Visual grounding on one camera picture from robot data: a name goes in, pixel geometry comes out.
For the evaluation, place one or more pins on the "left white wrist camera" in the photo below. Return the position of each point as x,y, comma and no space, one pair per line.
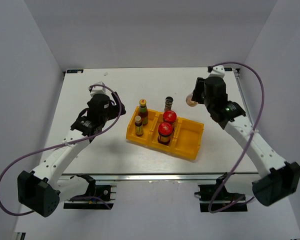
99,89

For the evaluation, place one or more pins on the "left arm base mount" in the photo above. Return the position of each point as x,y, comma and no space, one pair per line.
96,197

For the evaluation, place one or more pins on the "red-lid sauce jar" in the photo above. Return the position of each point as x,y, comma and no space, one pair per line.
170,117
165,131

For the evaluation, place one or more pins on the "aluminium table rail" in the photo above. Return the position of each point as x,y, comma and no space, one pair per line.
156,177

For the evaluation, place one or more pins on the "small yellow-label oil bottle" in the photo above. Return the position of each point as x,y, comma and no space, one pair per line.
138,126

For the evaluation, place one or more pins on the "pink-cap spice shaker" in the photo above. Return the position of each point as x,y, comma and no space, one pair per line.
189,100

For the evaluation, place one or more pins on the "yellow-cap green-label sauce bottle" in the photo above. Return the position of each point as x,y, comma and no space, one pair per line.
143,111

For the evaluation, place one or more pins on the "right blue table label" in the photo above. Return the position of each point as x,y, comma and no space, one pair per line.
228,69

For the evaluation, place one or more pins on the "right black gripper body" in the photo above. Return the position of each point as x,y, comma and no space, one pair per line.
207,102

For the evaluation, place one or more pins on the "blue table label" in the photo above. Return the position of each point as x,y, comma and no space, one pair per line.
74,71
228,69

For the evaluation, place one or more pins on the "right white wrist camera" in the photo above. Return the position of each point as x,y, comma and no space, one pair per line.
216,71

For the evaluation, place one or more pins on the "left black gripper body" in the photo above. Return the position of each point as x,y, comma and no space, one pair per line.
111,113

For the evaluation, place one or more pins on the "black-cap spice jar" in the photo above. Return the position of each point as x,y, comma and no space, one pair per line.
168,103

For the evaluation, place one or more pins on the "yellow three-compartment bin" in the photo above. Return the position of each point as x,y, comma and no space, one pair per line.
183,139

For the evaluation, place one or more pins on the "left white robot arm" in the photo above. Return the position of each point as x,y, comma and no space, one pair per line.
41,189

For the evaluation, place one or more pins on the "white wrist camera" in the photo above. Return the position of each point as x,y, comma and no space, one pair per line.
99,89
216,71

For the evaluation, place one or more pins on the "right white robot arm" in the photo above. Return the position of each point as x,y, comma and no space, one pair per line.
278,178

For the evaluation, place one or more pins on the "left blue table label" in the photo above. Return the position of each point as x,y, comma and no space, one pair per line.
74,71

